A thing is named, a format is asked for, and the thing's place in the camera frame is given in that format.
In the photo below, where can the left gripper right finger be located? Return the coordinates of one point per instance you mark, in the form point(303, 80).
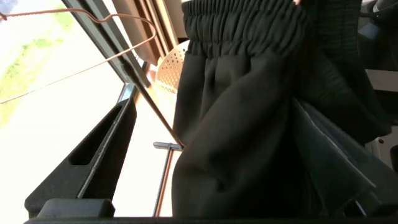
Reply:
point(342, 168)

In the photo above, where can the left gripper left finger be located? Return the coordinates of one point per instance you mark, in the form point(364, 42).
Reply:
point(102, 174)

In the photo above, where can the black shorts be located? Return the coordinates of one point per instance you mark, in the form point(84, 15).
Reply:
point(233, 124)

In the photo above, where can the black clothes rack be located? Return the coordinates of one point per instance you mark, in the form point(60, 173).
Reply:
point(163, 180)

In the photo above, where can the white laundry basket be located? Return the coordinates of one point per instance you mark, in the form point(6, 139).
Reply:
point(171, 71)

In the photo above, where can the window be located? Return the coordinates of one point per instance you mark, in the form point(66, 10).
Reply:
point(105, 43)

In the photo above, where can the brown curtain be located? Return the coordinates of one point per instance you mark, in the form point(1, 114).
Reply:
point(140, 31)

